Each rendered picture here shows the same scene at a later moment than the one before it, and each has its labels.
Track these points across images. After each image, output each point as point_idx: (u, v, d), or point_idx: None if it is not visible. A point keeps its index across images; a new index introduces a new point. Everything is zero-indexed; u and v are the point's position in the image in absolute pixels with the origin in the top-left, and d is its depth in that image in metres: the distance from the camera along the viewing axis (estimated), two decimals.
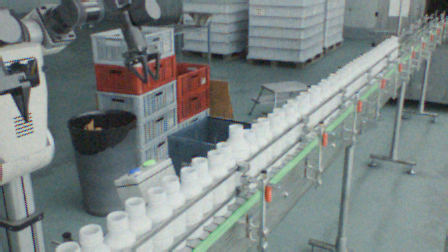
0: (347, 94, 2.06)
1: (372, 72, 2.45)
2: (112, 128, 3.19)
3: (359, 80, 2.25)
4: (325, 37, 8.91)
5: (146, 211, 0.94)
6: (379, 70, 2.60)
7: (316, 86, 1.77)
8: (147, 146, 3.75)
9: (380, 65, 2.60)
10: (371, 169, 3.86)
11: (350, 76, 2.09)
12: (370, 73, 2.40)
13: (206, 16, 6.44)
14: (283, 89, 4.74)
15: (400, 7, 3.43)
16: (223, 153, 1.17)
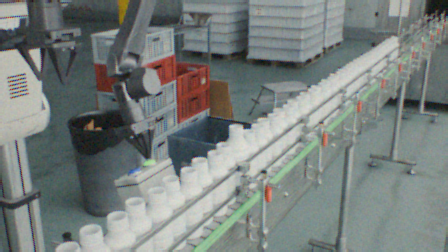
0: (347, 94, 2.06)
1: (372, 72, 2.45)
2: (112, 128, 3.19)
3: (359, 80, 2.25)
4: (325, 37, 8.91)
5: (146, 211, 0.94)
6: (379, 70, 2.60)
7: (316, 86, 1.77)
8: None
9: (380, 65, 2.60)
10: (371, 169, 3.86)
11: (350, 76, 2.09)
12: (370, 73, 2.40)
13: (206, 16, 6.44)
14: (283, 89, 4.74)
15: (400, 7, 3.43)
16: (223, 153, 1.17)
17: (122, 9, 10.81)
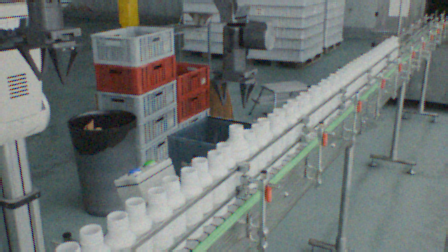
0: (347, 94, 2.06)
1: (372, 72, 2.45)
2: (112, 128, 3.19)
3: (359, 80, 2.25)
4: (325, 37, 8.91)
5: (146, 211, 0.94)
6: (379, 70, 2.61)
7: (316, 86, 1.77)
8: (147, 146, 3.75)
9: (380, 65, 2.60)
10: (371, 169, 3.86)
11: (350, 76, 2.09)
12: (370, 73, 2.40)
13: (206, 16, 6.44)
14: (283, 89, 4.74)
15: (400, 7, 3.43)
16: (223, 153, 1.17)
17: (122, 9, 10.81)
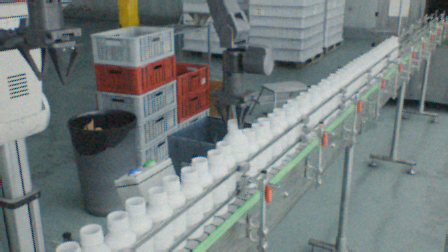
0: (347, 94, 2.06)
1: (372, 72, 2.45)
2: (112, 128, 3.19)
3: (359, 80, 2.25)
4: (325, 37, 8.91)
5: (146, 211, 0.94)
6: (379, 70, 2.61)
7: (316, 86, 1.77)
8: (147, 146, 3.75)
9: (380, 65, 2.60)
10: (371, 169, 3.86)
11: (350, 76, 2.09)
12: (370, 73, 2.40)
13: (206, 16, 6.44)
14: (283, 89, 4.74)
15: (400, 7, 3.43)
16: (223, 152, 1.17)
17: (122, 9, 10.81)
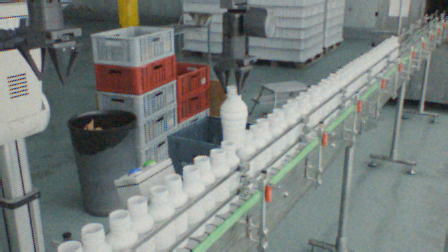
0: (347, 94, 2.06)
1: (372, 72, 2.45)
2: (112, 128, 3.19)
3: (359, 80, 2.25)
4: (325, 37, 8.91)
5: (147, 208, 0.95)
6: (379, 70, 2.61)
7: (316, 86, 1.77)
8: (147, 146, 3.75)
9: (380, 65, 2.60)
10: (371, 169, 3.86)
11: (350, 76, 2.09)
12: (370, 73, 2.40)
13: (206, 16, 6.44)
14: (283, 89, 4.74)
15: (400, 7, 3.43)
16: (229, 151, 1.18)
17: (122, 9, 10.81)
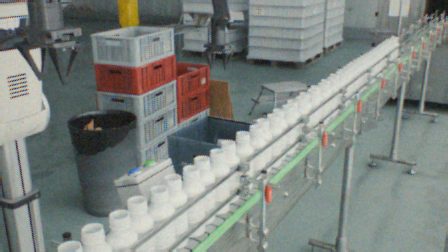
0: (347, 94, 2.06)
1: (372, 72, 2.45)
2: (112, 128, 3.19)
3: (359, 80, 2.25)
4: (325, 37, 8.91)
5: (147, 208, 0.95)
6: (379, 70, 2.61)
7: (316, 86, 1.77)
8: (147, 146, 3.75)
9: (380, 65, 2.60)
10: (371, 169, 3.86)
11: (350, 76, 2.09)
12: (370, 73, 2.40)
13: (206, 16, 6.44)
14: (283, 89, 4.74)
15: (400, 7, 3.43)
16: (229, 150, 1.19)
17: (122, 9, 10.81)
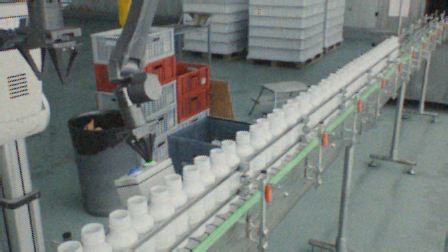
0: (347, 94, 2.06)
1: (372, 72, 2.45)
2: (112, 128, 3.19)
3: (359, 80, 2.25)
4: (325, 37, 8.91)
5: (147, 208, 0.95)
6: (379, 70, 2.61)
7: (316, 86, 1.77)
8: None
9: (380, 65, 2.60)
10: (371, 169, 3.86)
11: (350, 76, 2.09)
12: (370, 73, 2.40)
13: (206, 16, 6.44)
14: (283, 89, 4.74)
15: (400, 7, 3.43)
16: (229, 150, 1.19)
17: (122, 9, 10.81)
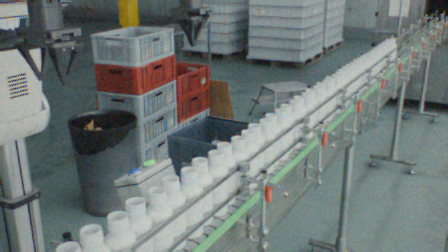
0: None
1: (369, 74, 2.40)
2: (112, 128, 3.19)
3: (356, 83, 2.20)
4: (325, 37, 8.91)
5: (146, 211, 0.94)
6: (377, 72, 2.56)
7: (312, 89, 1.72)
8: (147, 146, 3.75)
9: (378, 67, 2.55)
10: (371, 169, 3.86)
11: (346, 79, 2.04)
12: (367, 75, 2.35)
13: None
14: (283, 89, 4.74)
15: (400, 7, 3.43)
16: (225, 152, 1.17)
17: (122, 9, 10.81)
